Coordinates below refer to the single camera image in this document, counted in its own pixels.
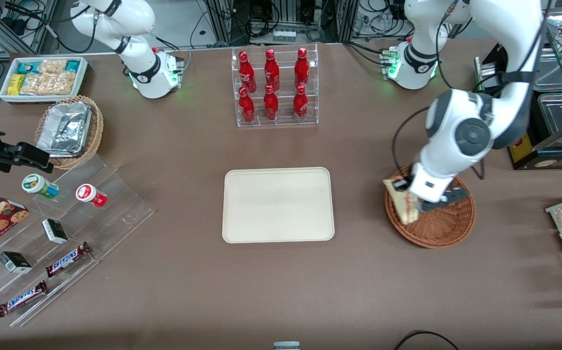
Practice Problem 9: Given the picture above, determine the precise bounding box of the white plastic snack bin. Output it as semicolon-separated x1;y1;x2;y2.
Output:
0;56;89;105

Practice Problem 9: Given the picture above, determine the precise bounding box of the yellow snack packet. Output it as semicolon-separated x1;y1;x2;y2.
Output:
7;73;27;96

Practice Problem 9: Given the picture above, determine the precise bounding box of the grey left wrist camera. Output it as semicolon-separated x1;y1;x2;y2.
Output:
419;187;469;212

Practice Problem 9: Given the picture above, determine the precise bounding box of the black looped table cable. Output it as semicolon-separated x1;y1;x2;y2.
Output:
393;330;461;350

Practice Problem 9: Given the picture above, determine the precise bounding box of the round brown wicker basket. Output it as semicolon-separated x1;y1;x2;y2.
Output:
384;164;477;249

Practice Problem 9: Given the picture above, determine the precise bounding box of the clear cracker bag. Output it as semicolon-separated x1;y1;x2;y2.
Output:
38;59;68;75
19;71;77;96

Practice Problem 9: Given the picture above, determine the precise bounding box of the green lid snack cup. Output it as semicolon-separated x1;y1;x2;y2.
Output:
21;174;60;200

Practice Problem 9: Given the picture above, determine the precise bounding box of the red cola bottle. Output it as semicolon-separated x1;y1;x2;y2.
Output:
238;87;256;123
263;49;281;92
238;51;257;93
292;84;309;121
263;84;280;122
294;47;310;89

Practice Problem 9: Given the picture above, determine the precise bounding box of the small black carton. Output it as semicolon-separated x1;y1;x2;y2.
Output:
41;218;69;245
0;251;33;274

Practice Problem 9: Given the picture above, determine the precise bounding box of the triangular sandwich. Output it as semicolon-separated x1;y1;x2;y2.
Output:
382;178;421;226

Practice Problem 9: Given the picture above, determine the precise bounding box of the steel warmer pan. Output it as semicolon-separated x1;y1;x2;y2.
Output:
534;46;562;91

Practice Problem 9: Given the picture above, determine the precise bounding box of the clear acrylic bottle rack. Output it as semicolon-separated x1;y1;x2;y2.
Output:
231;43;319;128

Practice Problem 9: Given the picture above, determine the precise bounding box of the red lid snack cup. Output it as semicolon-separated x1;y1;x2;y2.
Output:
75;184;108;209

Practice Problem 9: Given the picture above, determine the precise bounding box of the clear acrylic stepped stand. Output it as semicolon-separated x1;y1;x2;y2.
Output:
0;153;155;328

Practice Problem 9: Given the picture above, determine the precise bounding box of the oval light wicker basket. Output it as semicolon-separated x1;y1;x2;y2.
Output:
34;95;104;170

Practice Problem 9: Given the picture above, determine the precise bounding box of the beige plastic tray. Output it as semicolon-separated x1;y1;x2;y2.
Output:
221;167;336;244

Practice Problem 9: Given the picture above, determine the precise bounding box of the silver foil container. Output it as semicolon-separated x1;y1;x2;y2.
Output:
36;101;93;158

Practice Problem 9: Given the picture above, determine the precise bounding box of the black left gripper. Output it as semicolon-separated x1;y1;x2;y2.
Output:
392;175;418;194

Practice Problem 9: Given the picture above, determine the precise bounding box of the black food warmer appliance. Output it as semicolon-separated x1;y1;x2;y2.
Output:
474;7;562;171

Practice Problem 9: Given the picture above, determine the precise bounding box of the snickers chocolate bar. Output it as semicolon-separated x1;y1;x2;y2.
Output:
45;242;92;278
0;280;49;318

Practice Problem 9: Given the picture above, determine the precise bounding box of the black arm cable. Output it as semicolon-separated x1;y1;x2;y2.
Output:
391;106;486;181

